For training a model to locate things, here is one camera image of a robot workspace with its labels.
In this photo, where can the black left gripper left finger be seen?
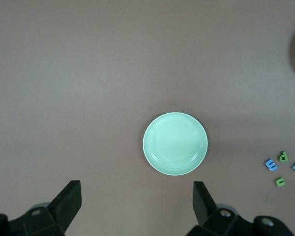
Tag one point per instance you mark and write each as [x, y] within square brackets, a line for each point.
[64, 209]

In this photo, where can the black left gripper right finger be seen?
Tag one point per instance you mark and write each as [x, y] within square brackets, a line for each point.
[206, 209]

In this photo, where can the blue letter m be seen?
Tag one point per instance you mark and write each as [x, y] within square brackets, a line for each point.
[270, 164]

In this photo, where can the green lowercase letter n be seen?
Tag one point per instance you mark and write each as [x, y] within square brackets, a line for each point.
[279, 182]

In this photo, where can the green letter p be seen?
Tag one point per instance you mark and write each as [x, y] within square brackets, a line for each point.
[282, 156]

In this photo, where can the green plate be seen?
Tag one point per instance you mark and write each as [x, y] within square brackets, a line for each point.
[175, 143]

